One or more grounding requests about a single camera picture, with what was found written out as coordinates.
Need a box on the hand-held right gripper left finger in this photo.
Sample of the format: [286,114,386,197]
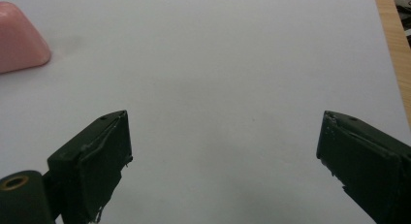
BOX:
[43,110,134,224]

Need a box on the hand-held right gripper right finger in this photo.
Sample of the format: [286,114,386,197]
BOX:
[316,110,411,224]

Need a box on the pink plastic container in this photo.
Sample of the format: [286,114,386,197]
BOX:
[0,1,52,75]

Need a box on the dark equipment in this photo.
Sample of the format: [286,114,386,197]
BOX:
[391,0,411,48]

